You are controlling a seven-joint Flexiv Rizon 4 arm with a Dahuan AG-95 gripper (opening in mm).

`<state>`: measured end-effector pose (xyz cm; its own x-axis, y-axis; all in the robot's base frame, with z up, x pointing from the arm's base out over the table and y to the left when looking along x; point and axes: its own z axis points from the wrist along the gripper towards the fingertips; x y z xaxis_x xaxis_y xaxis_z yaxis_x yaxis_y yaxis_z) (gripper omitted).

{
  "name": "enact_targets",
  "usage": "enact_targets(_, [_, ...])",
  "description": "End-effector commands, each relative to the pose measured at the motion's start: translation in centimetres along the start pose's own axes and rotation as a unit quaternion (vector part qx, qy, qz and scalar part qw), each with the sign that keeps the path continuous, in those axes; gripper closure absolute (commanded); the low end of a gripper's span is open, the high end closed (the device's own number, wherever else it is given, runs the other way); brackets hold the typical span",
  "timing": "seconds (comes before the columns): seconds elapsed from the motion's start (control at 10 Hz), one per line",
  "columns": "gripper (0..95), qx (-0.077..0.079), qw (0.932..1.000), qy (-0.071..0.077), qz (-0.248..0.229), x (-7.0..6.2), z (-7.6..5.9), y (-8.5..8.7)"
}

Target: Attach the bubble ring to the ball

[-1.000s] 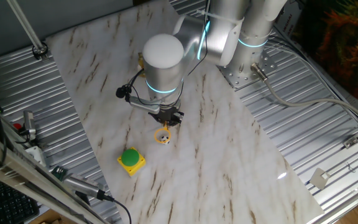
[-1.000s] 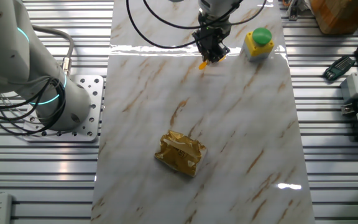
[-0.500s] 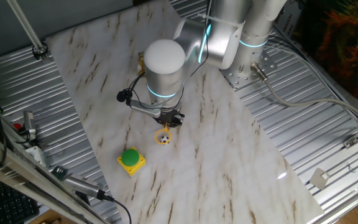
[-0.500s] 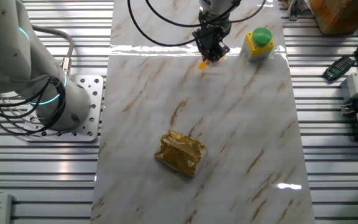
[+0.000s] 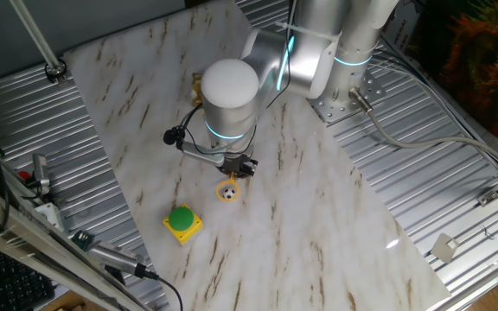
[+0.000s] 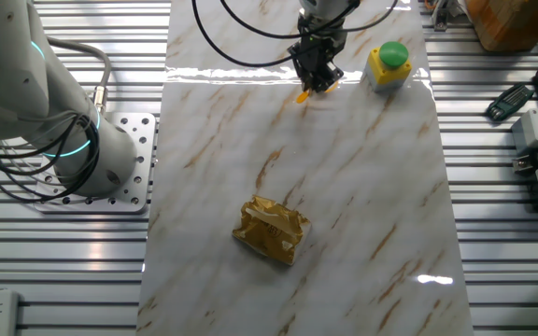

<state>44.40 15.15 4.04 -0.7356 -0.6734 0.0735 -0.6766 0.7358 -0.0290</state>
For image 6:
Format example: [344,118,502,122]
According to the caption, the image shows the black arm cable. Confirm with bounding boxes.
[219,0,400,41]
[191,0,326,69]

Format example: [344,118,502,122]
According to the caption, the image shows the thick grey cable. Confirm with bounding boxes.
[47,36,113,116]

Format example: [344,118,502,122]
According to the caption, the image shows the marble pattern mat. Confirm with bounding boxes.
[135,0,475,336]

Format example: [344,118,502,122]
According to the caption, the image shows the silver clamp orange wires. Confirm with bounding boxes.
[423,0,467,32]

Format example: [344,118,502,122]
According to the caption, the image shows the gold foil packet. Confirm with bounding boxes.
[231,194,313,266]

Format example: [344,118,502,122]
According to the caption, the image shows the green bit set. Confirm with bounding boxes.
[485,82,535,122]

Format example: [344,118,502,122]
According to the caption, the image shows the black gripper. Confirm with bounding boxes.
[288,16,348,93]

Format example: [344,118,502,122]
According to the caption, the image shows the wooden box top right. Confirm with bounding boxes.
[464,0,538,52]

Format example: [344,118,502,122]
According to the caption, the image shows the yellow bubble ring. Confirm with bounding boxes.
[295,80,341,105]

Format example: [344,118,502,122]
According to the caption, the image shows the small silver metal device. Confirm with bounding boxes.
[511,153,538,176]

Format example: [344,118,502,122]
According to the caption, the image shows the green button yellow box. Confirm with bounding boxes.
[364,40,414,93]

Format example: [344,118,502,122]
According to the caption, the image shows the grey metal box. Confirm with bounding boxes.
[511,109,538,155]

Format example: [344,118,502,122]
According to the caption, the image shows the base cable bundle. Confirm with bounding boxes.
[0,114,102,204]

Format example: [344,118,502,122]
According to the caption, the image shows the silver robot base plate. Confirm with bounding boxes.
[33,111,158,215]

